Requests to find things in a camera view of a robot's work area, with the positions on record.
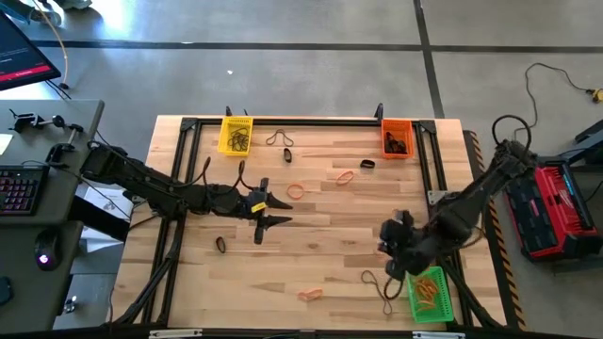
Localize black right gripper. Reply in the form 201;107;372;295
385;217;428;283

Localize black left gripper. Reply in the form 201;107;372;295
249;177;294;245

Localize yellow plastic basket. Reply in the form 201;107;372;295
217;116;254;157

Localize green plastic basket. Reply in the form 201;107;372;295
405;266;455;324

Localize yellow black hazard strip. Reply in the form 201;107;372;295
464;129;528;331

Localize orange plastic basket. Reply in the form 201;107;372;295
380;118;416;160

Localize red and black tool case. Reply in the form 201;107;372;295
506;162;603;263

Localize white paper sheets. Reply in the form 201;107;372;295
79;186;136;253

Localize black desk beam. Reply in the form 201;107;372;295
68;193;132;242

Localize black desk clamp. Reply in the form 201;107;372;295
8;108;67;134
45;122;85;166

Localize black computer mouse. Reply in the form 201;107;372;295
33;229;60;272

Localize dark blue furniture piece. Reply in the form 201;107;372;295
555;117;603;166

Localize black backlit keyboard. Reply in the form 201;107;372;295
0;164;50;218

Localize grey desk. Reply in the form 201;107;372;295
0;98;106;333

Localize dark monitor stand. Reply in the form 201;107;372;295
0;0;51;33

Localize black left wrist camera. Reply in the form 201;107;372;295
233;186;258;213

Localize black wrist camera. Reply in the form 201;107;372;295
379;210;409;255
233;186;258;213

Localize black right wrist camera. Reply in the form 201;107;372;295
379;210;409;255

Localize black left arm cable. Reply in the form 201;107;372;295
190;156;212;188
236;159;250;190

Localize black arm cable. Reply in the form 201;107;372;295
190;156;212;188
236;159;250;190
492;114;533;152

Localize silver metal bracket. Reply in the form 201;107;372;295
412;331;466;339
148;328;204;339

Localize black metal table frame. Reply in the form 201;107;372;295
112;116;503;331

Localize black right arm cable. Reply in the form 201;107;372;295
492;114;533;152

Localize black floor cable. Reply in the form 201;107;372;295
524;62;594;129

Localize beige cable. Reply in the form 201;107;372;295
30;0;71;90

